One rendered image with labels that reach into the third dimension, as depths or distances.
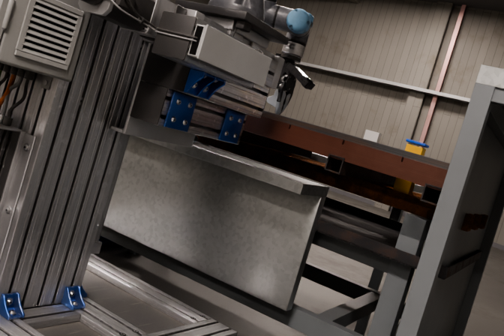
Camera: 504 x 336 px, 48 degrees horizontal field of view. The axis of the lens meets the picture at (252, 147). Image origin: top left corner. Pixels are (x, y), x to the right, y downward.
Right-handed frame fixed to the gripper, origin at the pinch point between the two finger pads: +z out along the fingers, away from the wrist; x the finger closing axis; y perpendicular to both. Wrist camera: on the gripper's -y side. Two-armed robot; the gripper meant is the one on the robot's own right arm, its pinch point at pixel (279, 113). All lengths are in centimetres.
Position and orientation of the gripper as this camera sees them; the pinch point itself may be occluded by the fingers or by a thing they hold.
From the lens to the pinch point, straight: 197.4
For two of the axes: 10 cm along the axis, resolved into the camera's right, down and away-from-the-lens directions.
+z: -2.9, 9.6, 0.4
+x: -4.6, -1.1, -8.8
